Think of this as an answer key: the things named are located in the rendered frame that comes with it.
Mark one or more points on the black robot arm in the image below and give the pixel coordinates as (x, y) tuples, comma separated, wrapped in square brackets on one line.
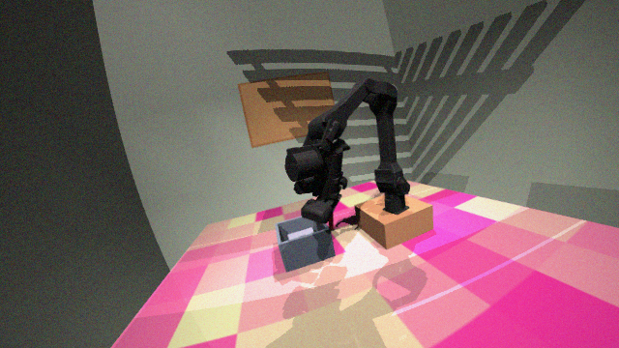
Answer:
[(303, 163)]

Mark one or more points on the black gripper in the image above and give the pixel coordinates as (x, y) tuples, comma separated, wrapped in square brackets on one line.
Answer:
[(323, 207)]

